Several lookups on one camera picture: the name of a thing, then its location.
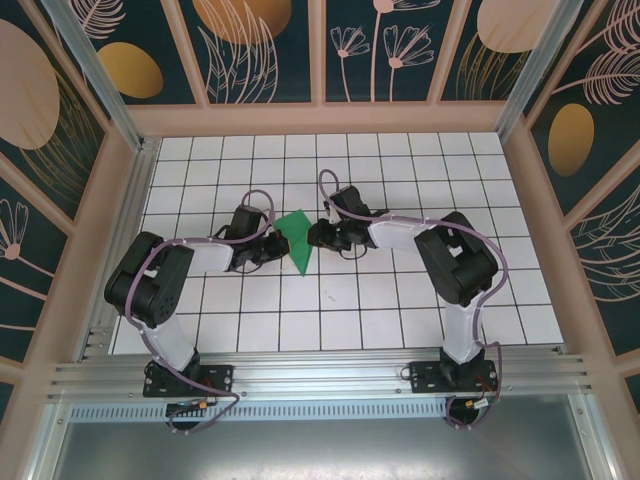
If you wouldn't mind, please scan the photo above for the green paper sheet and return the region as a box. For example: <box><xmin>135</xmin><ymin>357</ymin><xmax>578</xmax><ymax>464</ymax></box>
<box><xmin>273</xmin><ymin>208</ymin><xmax>316</xmax><ymax>278</ymax></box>

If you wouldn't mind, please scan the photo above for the metal sheet panel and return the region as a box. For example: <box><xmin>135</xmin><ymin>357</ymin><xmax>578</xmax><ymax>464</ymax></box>
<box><xmin>29</xmin><ymin>392</ymin><xmax>619</xmax><ymax>480</ymax></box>

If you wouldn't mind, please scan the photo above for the aluminium side rail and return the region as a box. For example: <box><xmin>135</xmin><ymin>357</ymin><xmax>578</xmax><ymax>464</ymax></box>
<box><xmin>79</xmin><ymin>138</ymin><xmax>162</xmax><ymax>362</ymax></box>

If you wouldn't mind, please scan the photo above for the aluminium mounting rail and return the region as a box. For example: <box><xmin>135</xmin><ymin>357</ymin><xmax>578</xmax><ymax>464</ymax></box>
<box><xmin>47</xmin><ymin>349</ymin><xmax>596</xmax><ymax>401</ymax></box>

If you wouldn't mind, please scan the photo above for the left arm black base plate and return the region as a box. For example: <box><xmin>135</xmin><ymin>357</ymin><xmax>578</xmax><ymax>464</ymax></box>
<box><xmin>143</xmin><ymin>363</ymin><xmax>236</xmax><ymax>399</ymax></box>

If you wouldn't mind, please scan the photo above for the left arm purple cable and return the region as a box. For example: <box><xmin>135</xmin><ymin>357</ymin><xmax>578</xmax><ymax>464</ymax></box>
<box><xmin>122</xmin><ymin>189</ymin><xmax>276</xmax><ymax>436</ymax></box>

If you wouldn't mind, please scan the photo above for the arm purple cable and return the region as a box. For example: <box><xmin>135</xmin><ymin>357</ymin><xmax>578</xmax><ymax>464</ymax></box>
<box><xmin>318</xmin><ymin>169</ymin><xmax>510</xmax><ymax>431</ymax></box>
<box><xmin>122</xmin><ymin>189</ymin><xmax>276</xmax><ymax>436</ymax></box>

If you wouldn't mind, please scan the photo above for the slotted grey cable duct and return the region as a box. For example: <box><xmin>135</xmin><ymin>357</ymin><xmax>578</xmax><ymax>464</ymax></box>
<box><xmin>69</xmin><ymin>398</ymin><xmax>576</xmax><ymax>422</ymax></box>

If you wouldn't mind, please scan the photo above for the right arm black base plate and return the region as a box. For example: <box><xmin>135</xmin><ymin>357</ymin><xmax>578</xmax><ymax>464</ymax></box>
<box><xmin>408</xmin><ymin>360</ymin><xmax>500</xmax><ymax>396</ymax></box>

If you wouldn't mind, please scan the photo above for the aluminium frame post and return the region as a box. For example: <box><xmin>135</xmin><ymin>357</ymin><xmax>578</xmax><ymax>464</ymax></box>
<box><xmin>41</xmin><ymin>0</ymin><xmax>147</xmax><ymax>152</ymax></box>
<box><xmin>494</xmin><ymin>0</ymin><xmax>587</xmax><ymax>147</ymax></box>

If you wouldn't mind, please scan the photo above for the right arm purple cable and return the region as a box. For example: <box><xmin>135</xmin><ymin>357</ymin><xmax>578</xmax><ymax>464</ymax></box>
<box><xmin>318</xmin><ymin>169</ymin><xmax>510</xmax><ymax>431</ymax></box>

